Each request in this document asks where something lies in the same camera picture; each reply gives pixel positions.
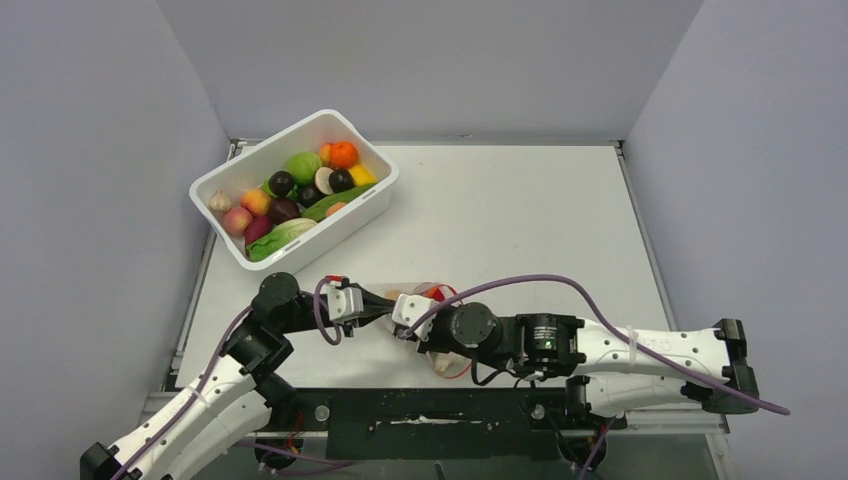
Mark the clear zip top bag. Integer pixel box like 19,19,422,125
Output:
375,282,471,380

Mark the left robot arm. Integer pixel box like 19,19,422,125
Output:
80,273,396,479

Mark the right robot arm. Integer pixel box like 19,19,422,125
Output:
391,295,760,427

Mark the white plastic food bin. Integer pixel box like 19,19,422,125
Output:
189,109,399,273

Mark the green lettuce leaf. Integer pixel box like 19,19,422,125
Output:
246,218,318,262

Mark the green cucumber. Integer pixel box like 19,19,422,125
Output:
301,183,375,223

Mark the black mounting plate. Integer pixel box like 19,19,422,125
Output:
268,388,606,461

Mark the peach fruit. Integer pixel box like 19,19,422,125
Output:
325,202,347,217

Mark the purple sweet potato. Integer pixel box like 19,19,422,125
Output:
244,216,274,247

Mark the pink apple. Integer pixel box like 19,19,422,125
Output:
222,206,254,238

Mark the orange peach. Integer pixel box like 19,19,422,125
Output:
240,189,272,217

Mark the dark purple plum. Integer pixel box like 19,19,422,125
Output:
328,169,356,193

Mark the yellow lemon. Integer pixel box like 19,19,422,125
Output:
347,164,378,187

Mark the dark purple mangosteen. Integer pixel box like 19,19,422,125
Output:
267,170,297,197

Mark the white mushroom slice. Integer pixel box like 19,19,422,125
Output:
314,167,334,196

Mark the green cabbage ball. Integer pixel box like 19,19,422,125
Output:
285,151,323,186

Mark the white garlic bulb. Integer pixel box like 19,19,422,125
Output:
207,189,232,213

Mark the orange tangerine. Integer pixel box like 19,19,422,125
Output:
329,141,360,169

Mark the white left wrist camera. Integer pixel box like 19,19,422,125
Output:
326,284,362,324

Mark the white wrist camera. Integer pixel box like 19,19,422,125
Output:
326,284,362,324
390,294,438,334

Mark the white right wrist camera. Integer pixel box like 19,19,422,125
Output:
390,294,438,334

